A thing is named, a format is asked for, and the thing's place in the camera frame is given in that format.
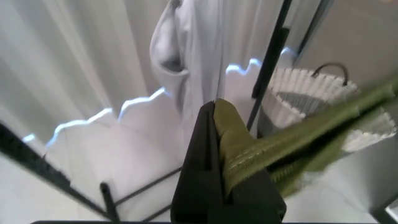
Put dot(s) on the white laundry basket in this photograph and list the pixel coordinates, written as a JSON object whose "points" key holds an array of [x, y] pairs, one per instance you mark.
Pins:
{"points": [[298, 84]]}

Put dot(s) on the pale grey shorts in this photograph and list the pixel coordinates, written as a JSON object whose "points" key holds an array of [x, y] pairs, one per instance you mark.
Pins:
{"points": [[199, 46]]}

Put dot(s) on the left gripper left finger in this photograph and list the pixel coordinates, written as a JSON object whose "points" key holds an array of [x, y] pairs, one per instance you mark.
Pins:
{"points": [[199, 186]]}

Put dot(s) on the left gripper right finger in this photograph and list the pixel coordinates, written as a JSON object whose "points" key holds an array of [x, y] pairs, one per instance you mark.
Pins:
{"points": [[258, 202]]}

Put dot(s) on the green garment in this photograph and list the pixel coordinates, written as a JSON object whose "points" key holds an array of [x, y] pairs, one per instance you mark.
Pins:
{"points": [[236, 140]]}

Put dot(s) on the white curtain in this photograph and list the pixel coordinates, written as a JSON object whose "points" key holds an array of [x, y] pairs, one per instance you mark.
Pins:
{"points": [[62, 62]]}

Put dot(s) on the black clothes rack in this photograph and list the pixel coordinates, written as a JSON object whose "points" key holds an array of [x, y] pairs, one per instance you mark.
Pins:
{"points": [[270, 56]]}

